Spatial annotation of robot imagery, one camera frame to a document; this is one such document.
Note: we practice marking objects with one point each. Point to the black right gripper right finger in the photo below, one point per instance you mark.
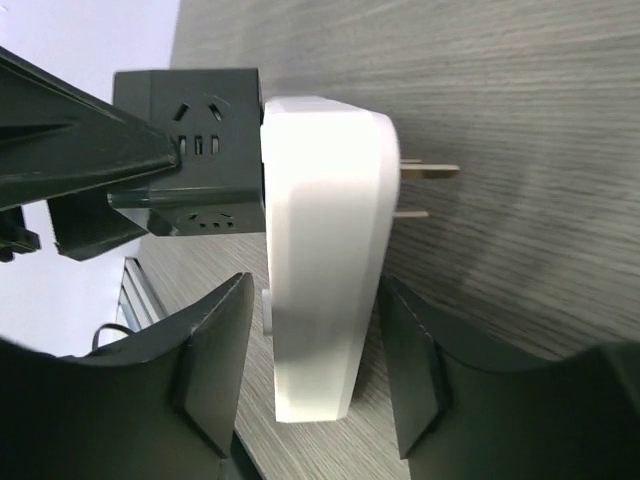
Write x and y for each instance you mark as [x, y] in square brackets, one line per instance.
[469, 406]

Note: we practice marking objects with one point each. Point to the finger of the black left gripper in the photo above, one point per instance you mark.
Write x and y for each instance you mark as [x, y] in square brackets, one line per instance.
[57, 140]
[87, 227]

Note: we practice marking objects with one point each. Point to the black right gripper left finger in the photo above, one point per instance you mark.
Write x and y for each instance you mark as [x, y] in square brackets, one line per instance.
[158, 404]

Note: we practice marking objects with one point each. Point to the white triangular power socket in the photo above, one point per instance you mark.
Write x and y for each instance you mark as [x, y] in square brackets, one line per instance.
[332, 175]

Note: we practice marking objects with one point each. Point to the aluminium left frame post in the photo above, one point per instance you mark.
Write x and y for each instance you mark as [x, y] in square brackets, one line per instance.
[138, 304]

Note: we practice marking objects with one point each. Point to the black cube socket adapter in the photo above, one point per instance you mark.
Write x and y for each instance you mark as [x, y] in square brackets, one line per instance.
[213, 117]

